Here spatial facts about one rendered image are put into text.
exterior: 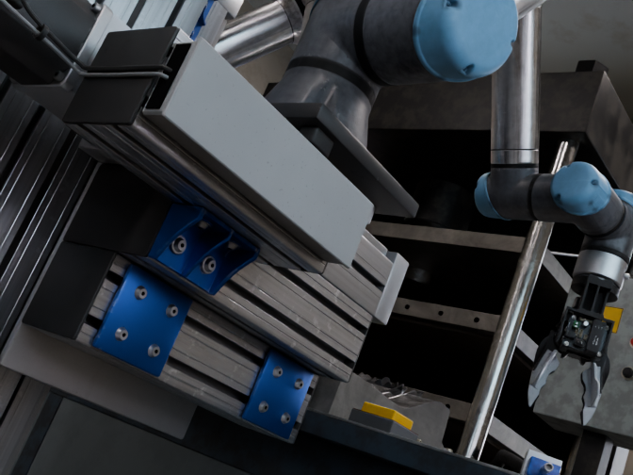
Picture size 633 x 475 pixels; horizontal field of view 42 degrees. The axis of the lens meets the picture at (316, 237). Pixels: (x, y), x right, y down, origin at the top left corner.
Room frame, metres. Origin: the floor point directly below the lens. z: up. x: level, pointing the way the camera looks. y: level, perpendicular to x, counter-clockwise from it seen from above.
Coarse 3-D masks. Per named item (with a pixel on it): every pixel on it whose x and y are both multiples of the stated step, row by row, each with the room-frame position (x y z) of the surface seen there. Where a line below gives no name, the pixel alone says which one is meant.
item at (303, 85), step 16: (288, 64) 0.91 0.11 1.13; (304, 64) 0.88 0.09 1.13; (320, 64) 0.87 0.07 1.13; (336, 64) 0.87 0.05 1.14; (288, 80) 0.88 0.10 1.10; (304, 80) 0.87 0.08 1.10; (320, 80) 0.86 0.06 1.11; (336, 80) 0.87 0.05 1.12; (352, 80) 0.87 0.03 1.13; (272, 96) 0.88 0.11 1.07; (288, 96) 0.86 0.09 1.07; (304, 96) 0.86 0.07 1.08; (320, 96) 0.86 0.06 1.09; (336, 96) 0.86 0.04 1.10; (352, 96) 0.87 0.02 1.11; (368, 96) 0.89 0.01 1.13; (336, 112) 0.86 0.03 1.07; (352, 112) 0.87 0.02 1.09; (368, 112) 0.91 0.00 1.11; (352, 128) 0.87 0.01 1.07
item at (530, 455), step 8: (528, 456) 1.20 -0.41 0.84; (536, 456) 1.20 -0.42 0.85; (544, 456) 1.20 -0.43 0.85; (528, 464) 1.17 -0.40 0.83; (536, 464) 1.16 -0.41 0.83; (544, 464) 1.12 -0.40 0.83; (552, 464) 1.16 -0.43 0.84; (560, 464) 1.19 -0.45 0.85; (520, 472) 1.23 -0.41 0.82; (528, 472) 1.17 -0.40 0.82; (536, 472) 1.16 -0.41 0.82; (544, 472) 1.13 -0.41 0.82; (552, 472) 1.16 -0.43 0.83
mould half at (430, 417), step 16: (320, 384) 1.41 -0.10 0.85; (336, 384) 1.39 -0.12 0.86; (352, 384) 1.41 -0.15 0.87; (368, 384) 1.44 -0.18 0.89; (320, 400) 1.40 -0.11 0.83; (336, 400) 1.39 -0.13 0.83; (352, 400) 1.42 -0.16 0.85; (368, 400) 1.45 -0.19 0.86; (384, 400) 1.49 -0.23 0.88; (400, 400) 1.60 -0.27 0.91; (416, 400) 1.60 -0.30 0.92; (336, 416) 1.40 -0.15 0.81; (416, 416) 1.57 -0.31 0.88; (432, 416) 1.61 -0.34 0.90; (448, 416) 1.66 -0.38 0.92; (416, 432) 1.59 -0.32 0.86; (432, 432) 1.63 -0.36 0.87
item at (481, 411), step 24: (576, 144) 2.02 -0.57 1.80; (552, 168) 2.03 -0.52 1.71; (528, 240) 2.03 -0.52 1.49; (528, 264) 2.02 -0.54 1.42; (528, 288) 2.02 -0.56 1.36; (504, 312) 2.03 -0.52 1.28; (504, 336) 2.02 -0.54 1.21; (504, 360) 2.02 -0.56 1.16; (480, 384) 2.03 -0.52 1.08; (480, 408) 2.02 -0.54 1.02; (480, 432) 2.02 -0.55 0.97
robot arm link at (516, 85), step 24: (528, 24) 1.09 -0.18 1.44; (528, 48) 1.10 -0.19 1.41; (504, 72) 1.12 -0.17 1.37; (528, 72) 1.11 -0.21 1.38; (504, 96) 1.14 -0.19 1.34; (528, 96) 1.13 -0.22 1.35; (504, 120) 1.15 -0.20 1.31; (528, 120) 1.14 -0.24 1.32; (504, 144) 1.16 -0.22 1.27; (528, 144) 1.15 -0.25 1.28; (504, 168) 1.17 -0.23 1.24; (528, 168) 1.17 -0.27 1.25; (480, 192) 1.22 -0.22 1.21; (504, 192) 1.19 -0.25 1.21; (528, 192) 1.16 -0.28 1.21; (504, 216) 1.22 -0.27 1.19; (528, 216) 1.18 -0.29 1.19
